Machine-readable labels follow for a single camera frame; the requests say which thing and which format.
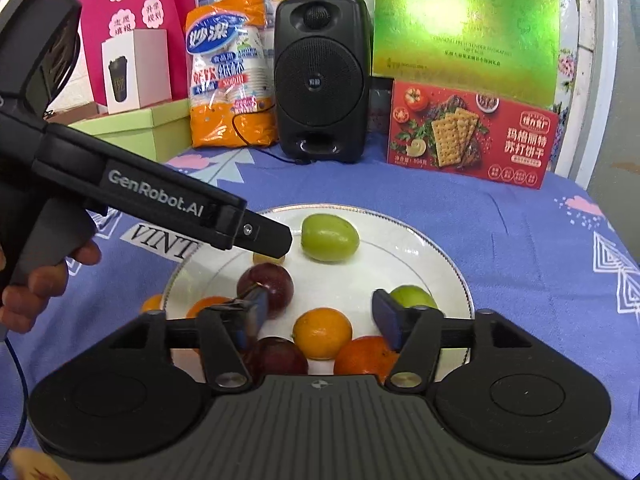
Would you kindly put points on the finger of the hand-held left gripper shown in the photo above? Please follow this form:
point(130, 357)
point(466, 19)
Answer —
point(265, 237)
point(248, 292)

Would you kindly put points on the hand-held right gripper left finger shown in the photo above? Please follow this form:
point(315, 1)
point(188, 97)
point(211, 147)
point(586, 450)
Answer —
point(259, 317)

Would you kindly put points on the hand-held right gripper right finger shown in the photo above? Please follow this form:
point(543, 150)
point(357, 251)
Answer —
point(386, 317)

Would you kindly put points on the small yellow-green fruit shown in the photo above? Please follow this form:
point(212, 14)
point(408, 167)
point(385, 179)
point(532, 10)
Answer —
point(267, 260)

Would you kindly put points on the dark purple plum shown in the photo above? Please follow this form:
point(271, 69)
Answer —
point(272, 280)
point(277, 360)

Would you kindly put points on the round green fruit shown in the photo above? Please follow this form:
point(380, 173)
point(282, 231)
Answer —
point(412, 296)

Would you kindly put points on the large orange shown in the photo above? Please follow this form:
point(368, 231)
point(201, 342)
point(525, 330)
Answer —
point(364, 360)
point(195, 309)

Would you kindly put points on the white plate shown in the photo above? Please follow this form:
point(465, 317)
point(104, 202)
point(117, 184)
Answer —
point(380, 270)

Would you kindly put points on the oblong green fruit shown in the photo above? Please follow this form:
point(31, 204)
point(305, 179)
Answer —
point(330, 237)

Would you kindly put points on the small orange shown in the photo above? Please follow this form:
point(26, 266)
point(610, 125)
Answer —
point(151, 304)
point(322, 332)

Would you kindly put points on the person's left hand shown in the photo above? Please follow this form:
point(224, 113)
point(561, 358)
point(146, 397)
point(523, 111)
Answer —
point(35, 300)

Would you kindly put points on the green shoe box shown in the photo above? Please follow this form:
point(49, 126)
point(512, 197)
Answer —
point(140, 130)

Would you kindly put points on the white box with cup print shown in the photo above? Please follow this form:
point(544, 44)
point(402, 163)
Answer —
point(137, 70)

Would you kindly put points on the blue printed tablecloth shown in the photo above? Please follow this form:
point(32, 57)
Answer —
point(525, 260)

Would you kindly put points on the black speaker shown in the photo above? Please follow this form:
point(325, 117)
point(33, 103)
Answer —
point(320, 75)

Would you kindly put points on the orange paper cup pack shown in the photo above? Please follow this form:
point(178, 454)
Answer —
point(225, 60)

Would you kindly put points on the pink paper bag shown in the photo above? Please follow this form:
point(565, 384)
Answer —
point(130, 5)

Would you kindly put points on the red cracker box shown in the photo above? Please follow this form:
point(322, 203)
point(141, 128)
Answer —
point(470, 135)

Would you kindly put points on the green gift box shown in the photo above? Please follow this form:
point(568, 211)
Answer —
point(465, 25)

